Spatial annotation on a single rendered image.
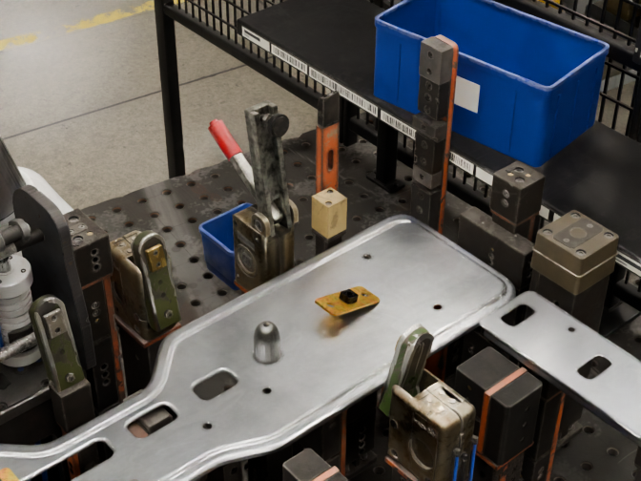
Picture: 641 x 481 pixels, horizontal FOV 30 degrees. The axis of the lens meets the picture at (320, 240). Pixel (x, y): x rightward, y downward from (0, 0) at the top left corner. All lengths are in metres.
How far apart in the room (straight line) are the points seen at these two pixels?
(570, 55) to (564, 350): 0.51
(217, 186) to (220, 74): 1.76
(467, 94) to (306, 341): 0.47
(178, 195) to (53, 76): 1.86
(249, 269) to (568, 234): 0.42
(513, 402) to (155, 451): 0.42
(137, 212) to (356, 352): 0.83
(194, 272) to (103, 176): 1.51
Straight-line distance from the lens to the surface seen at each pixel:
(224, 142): 1.55
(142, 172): 3.50
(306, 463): 1.32
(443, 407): 1.31
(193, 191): 2.20
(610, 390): 1.42
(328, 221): 1.56
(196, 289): 1.98
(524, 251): 1.60
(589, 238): 1.54
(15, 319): 1.44
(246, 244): 1.56
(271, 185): 1.51
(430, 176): 1.73
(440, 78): 1.64
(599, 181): 1.70
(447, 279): 1.54
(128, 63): 4.04
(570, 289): 1.54
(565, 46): 1.80
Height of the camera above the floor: 1.98
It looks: 38 degrees down
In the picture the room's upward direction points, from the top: 1 degrees clockwise
